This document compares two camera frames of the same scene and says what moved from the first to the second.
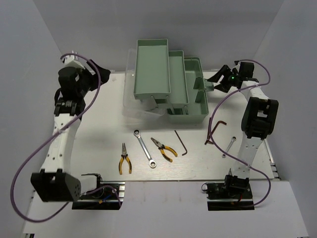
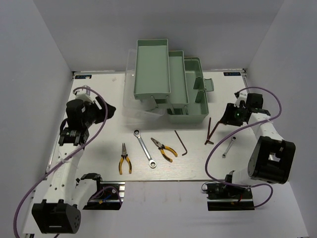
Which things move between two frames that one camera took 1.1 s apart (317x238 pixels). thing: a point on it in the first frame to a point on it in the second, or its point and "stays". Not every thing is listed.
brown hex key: [182, 143] stays
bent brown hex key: [219, 122] to [207, 141]
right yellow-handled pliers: [161, 147] stays
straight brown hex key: [208, 140] stays
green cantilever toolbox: [161, 84] stays
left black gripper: [83, 71] to [101, 112]
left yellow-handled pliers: [124, 154] stays
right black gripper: [226, 71] to [228, 118]
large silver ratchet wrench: [152, 162] stays
